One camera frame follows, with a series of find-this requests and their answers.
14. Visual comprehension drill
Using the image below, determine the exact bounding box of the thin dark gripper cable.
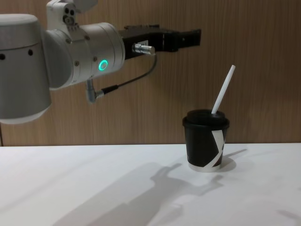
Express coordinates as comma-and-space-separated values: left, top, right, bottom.
86, 43, 158, 104

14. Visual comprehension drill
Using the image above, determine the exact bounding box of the black paper cup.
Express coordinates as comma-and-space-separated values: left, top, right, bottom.
184, 126, 228, 174

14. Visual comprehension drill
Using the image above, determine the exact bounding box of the white paper straw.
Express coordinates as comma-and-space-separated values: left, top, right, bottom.
210, 64, 236, 115

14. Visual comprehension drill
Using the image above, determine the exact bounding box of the black plastic cup lid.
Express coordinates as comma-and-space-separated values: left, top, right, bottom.
182, 108, 230, 131

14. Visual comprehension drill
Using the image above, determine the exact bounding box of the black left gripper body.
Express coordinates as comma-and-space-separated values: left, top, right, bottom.
118, 24, 166, 61

